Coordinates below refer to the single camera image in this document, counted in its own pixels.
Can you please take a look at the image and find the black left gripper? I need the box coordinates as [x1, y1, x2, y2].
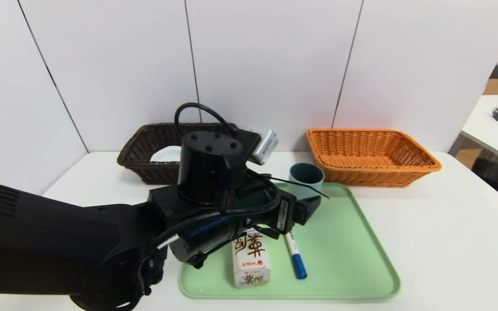
[256, 185, 322, 235]

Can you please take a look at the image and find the blue-grey plastic cup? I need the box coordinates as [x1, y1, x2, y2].
[289, 163, 325, 200]

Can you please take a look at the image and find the white marker with blue cap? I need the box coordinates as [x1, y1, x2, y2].
[284, 231, 308, 279]

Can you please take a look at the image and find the yellow potato chips box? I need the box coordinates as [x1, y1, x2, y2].
[232, 229, 271, 289]

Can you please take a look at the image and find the clear tape roll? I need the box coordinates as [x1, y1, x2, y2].
[150, 146, 182, 163]

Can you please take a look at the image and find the orange wicker basket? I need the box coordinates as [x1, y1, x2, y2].
[306, 128, 442, 187]

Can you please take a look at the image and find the dark brown wicker basket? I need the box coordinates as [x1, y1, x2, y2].
[117, 123, 241, 185]

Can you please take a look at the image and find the black zip tie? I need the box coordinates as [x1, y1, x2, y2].
[249, 171, 329, 199]

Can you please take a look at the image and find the light green plastic tray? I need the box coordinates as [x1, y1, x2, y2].
[179, 182, 401, 299]

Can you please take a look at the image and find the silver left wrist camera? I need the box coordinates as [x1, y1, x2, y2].
[251, 129, 279, 165]

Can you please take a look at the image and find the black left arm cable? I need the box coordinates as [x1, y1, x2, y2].
[174, 102, 239, 136]

